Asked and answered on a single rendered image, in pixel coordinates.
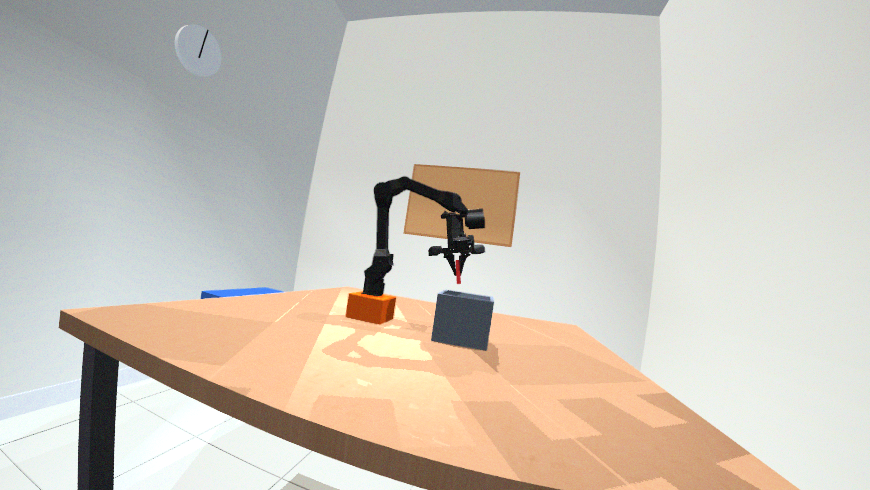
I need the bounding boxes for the light blue open box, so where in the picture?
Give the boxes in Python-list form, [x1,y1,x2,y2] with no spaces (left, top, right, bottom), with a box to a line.
[431,290,494,351]

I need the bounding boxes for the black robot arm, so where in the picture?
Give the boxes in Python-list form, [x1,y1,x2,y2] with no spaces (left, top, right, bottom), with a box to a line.
[361,176,485,296]

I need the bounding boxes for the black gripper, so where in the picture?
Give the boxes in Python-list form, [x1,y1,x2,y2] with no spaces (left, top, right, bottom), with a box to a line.
[428,229,485,276]

